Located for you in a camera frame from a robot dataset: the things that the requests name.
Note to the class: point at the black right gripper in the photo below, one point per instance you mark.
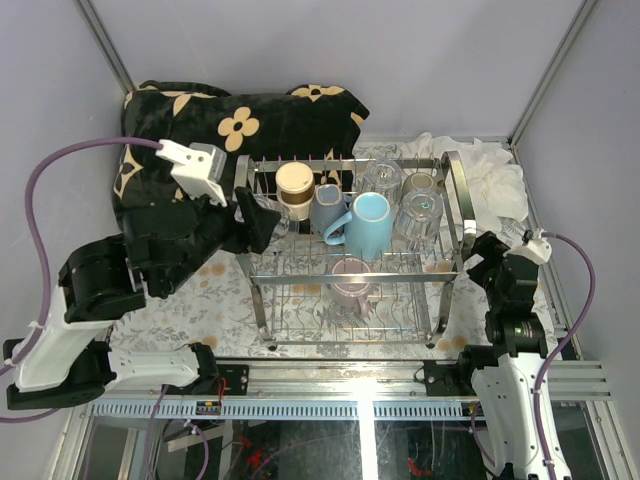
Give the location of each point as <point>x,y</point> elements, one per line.
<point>490,248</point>

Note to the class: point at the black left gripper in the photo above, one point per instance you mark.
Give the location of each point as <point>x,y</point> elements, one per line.
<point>259,221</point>

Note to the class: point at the grey textured coffee mug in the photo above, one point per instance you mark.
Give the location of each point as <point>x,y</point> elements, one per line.
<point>328,204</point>

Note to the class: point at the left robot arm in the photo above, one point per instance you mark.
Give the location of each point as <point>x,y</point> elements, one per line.
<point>62,363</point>

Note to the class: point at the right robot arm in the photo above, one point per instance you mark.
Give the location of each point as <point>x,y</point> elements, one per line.
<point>509,375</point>

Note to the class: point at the stainless steel dish rack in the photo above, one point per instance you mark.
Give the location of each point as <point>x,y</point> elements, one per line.
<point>350,280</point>

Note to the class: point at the white crumpled cloth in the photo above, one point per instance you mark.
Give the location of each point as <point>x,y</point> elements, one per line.
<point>496,184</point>

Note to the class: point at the clear glass tumbler front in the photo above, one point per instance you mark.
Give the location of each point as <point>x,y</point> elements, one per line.
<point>419,217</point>

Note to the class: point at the clear glass tumbler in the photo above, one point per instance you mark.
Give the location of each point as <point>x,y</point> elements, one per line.
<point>419,217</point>
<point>383,177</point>

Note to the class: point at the olive beige mug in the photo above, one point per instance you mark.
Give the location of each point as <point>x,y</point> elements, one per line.
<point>419,186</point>

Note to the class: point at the light blue mug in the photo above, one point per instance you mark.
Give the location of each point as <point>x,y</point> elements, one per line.
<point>366,229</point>

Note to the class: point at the black floral plush blanket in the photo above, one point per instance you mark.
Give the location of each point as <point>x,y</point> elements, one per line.
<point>310,120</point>

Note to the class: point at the floral patterned table mat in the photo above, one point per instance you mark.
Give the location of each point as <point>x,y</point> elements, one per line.
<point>214,308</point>

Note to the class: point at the pink mug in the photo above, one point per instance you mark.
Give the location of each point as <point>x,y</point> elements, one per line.
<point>351,295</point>

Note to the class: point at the clear glass tumbler rear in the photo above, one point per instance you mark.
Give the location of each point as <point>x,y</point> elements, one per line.
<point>383,177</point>

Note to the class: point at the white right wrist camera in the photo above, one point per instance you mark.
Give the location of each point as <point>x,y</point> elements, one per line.
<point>536,247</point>

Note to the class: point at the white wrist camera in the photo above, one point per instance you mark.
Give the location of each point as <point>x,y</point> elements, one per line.
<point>197,169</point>
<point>536,247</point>

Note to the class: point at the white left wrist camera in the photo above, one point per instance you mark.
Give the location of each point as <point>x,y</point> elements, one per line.
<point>197,169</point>

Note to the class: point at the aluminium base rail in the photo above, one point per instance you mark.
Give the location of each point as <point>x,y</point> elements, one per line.
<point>305,390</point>

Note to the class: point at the left aluminium frame post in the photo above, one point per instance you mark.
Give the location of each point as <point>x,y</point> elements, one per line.
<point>106,45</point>

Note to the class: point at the aluminium frame post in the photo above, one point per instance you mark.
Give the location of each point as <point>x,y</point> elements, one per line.
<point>578,23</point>
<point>106,45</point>

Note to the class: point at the right aluminium frame post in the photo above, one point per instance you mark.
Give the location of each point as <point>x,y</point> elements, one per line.
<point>578,23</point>

